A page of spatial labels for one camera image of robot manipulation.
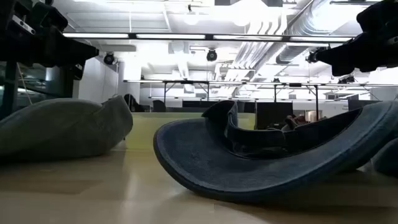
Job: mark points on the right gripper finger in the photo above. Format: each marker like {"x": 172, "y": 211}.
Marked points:
{"x": 339, "y": 71}
{"x": 351, "y": 53}

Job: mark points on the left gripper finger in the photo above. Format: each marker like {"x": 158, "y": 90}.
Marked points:
{"x": 74, "y": 53}
{"x": 79, "y": 71}

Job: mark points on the grey cap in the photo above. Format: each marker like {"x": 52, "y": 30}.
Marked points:
{"x": 62, "y": 130}

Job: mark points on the blue hooded sweatshirt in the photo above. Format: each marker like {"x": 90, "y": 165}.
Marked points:
{"x": 202, "y": 161}

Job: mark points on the black ceiling spotlight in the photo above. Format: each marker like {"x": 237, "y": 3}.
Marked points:
{"x": 109, "y": 58}
{"x": 211, "y": 55}
{"x": 311, "y": 57}

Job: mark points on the black office chair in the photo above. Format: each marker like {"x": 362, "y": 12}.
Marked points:
{"x": 133, "y": 104}
{"x": 159, "y": 106}

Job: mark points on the person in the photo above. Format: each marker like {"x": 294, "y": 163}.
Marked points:
{"x": 295, "y": 120}

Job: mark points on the yellow plastic bin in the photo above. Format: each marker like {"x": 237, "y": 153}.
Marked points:
{"x": 143, "y": 130}

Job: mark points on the overhead LED light bar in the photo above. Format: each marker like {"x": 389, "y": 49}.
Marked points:
{"x": 171, "y": 36}

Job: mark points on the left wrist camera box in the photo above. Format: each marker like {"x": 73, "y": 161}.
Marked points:
{"x": 23, "y": 25}

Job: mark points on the silver ceiling air duct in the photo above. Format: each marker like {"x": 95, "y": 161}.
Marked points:
{"x": 311, "y": 18}

